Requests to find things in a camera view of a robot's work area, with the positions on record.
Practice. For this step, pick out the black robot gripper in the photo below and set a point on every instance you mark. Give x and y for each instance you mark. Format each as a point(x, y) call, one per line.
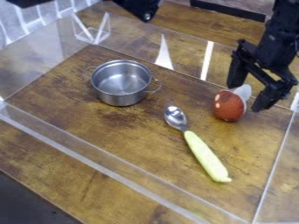
point(268, 62)

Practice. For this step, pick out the red brown toy mushroom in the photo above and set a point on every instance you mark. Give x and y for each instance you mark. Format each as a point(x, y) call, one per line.
point(230, 103)

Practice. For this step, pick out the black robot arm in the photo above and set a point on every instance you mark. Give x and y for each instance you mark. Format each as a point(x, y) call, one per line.
point(285, 18)

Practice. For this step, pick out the small silver metal pot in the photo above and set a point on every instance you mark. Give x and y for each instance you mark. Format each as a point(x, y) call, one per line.
point(122, 82)

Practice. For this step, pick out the black bar at table edge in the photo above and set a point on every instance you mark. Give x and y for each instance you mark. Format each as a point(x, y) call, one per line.
point(229, 10)

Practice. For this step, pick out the spoon with yellow handle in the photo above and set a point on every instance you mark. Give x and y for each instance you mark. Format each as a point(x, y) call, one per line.
point(210, 162)

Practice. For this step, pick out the clear acrylic corner bracket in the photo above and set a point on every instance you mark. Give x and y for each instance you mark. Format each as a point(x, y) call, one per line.
point(91, 35)

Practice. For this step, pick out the clear acrylic enclosure wall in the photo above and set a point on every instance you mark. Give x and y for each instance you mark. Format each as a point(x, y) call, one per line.
point(170, 195)

